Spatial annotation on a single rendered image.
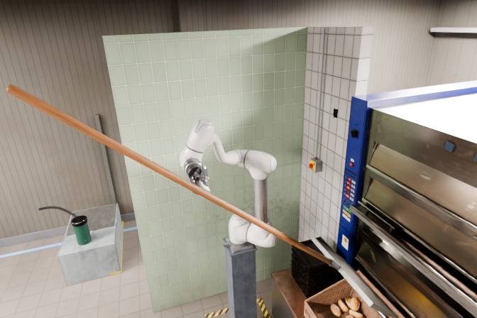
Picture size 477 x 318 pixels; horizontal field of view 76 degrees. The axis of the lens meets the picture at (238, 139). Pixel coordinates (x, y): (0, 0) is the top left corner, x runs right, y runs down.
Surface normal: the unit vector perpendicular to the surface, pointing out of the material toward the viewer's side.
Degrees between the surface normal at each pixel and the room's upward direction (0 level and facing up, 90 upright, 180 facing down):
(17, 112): 90
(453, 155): 90
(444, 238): 70
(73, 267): 90
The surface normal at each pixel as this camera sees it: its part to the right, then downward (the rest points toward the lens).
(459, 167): -0.94, 0.15
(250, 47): 0.32, 0.32
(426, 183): -0.90, -0.18
